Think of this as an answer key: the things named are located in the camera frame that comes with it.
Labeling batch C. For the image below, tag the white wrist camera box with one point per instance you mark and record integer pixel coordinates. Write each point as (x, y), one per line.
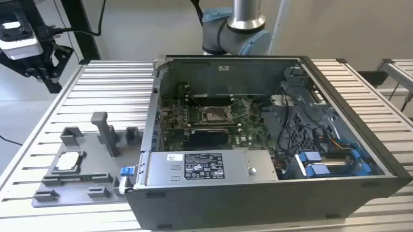
(19, 48)

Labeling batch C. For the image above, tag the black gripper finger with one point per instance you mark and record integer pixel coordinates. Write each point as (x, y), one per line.
(58, 85)
(33, 73)

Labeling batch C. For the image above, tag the black open PC case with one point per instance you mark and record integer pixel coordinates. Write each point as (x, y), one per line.
(227, 205)

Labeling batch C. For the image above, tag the blue disk carrier clip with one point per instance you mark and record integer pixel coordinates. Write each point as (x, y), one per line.
(126, 171)

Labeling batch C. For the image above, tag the green motherboard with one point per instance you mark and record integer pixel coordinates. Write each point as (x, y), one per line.
(249, 130)

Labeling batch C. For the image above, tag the blue disk carrier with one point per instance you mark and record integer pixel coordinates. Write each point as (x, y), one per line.
(317, 169)
(312, 156)

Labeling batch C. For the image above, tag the green RAM stick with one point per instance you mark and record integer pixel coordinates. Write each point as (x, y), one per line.
(85, 178)

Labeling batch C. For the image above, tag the CPU socket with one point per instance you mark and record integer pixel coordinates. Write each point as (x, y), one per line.
(214, 118)

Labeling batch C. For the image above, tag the silver square CPU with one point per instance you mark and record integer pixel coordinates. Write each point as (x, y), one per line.
(67, 161)

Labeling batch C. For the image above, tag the black graphics card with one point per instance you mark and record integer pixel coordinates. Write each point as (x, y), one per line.
(208, 137)

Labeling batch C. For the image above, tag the black box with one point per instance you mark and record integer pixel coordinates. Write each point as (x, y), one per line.
(372, 77)

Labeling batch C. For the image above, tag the silver power supply unit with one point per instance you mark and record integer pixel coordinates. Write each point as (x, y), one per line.
(161, 169)

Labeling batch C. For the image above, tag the black vertical frame post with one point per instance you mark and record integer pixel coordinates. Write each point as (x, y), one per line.
(83, 36)

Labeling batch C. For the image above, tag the thin metal locking lever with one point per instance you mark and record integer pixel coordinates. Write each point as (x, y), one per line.
(196, 101)

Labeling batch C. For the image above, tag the grey parts rack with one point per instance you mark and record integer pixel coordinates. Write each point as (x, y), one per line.
(90, 164)

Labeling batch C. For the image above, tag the black RAM slot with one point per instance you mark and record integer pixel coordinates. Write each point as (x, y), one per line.
(210, 96)
(210, 99)
(214, 125)

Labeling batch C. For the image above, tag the grey disk bay cage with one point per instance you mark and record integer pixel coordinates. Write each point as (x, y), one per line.
(300, 125)

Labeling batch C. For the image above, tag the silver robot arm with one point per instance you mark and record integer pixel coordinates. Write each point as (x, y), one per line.
(245, 14)

